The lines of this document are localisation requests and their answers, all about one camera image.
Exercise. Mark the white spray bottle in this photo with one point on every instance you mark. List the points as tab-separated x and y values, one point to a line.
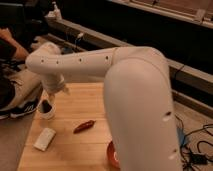
55	13

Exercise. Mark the white flat sponge block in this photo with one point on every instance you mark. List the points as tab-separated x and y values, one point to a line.
44	139

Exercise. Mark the red bowl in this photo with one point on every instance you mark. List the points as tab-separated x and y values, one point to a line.
111	155

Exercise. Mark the person's forearm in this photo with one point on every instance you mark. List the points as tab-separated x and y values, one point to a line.
10	48

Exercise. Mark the red chili pepper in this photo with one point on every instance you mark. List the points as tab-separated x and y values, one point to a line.
84	126

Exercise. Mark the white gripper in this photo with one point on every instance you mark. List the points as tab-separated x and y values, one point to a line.
53	84

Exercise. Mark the white cup with dark inside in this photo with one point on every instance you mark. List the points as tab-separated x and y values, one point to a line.
46	109

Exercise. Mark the black sneaker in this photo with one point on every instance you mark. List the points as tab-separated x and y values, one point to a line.
17	112

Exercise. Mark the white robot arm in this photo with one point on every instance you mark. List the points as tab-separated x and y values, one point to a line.
137	99

